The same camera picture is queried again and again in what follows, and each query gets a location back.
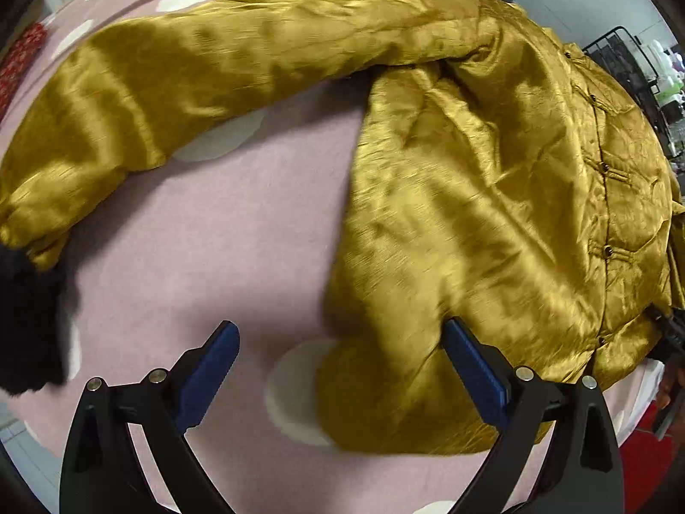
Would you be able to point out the black wire shelf rack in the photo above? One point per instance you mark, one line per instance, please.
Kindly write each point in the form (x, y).
(647, 74)

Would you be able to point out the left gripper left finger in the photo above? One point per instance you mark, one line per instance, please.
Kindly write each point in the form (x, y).
(101, 472)

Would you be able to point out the person's right hand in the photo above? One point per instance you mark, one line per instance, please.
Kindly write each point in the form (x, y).
(673, 373)

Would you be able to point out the pink polka dot bedsheet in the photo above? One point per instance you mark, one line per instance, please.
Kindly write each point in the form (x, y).
(241, 224)

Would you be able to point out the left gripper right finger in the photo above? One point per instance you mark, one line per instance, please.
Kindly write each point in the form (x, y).
(581, 471)

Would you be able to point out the gold satin padded jacket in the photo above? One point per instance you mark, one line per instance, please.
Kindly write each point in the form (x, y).
(500, 175)

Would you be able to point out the red floral folded cloth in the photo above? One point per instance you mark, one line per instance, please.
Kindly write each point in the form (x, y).
(18, 60)

